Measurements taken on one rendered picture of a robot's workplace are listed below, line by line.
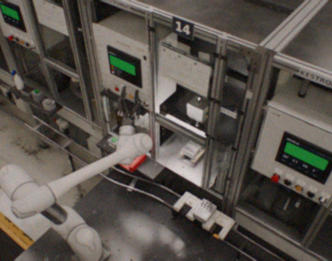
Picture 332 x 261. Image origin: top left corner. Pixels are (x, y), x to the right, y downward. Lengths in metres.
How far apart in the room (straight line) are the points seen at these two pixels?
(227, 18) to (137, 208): 1.43
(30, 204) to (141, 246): 0.93
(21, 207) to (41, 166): 2.14
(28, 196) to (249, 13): 1.36
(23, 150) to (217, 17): 2.82
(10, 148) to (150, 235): 2.18
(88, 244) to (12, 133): 2.38
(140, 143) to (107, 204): 0.95
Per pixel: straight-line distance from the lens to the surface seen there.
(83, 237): 2.21
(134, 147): 1.79
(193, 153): 2.43
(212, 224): 2.33
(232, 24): 1.79
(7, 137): 4.31
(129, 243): 2.46
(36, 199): 1.77
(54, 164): 3.86
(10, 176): 1.87
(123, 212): 2.58
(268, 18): 1.87
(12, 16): 2.85
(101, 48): 2.22
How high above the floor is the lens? 2.86
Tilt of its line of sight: 45 degrees down
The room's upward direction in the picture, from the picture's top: straight up
